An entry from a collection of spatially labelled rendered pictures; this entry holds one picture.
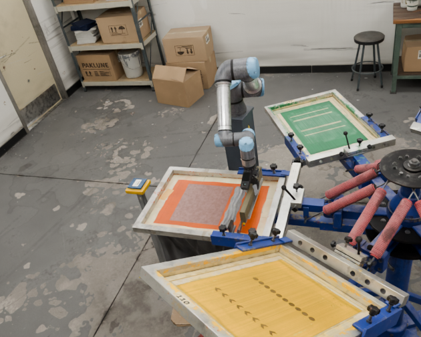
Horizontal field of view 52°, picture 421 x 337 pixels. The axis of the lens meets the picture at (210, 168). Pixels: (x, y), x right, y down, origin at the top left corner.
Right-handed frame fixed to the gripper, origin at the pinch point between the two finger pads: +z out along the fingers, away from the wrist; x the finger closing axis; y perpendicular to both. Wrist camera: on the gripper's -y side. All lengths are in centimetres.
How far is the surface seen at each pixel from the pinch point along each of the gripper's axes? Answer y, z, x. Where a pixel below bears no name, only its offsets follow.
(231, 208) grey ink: -3.6, 9.3, 12.2
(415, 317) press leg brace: -9, 77, -92
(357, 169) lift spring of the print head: 26, -2, -55
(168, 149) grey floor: 185, 106, 154
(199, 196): 5.7, 10.1, 35.6
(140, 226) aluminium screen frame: -28, 7, 59
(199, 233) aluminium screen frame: -28.1, 6.5, 23.3
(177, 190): 9, 10, 52
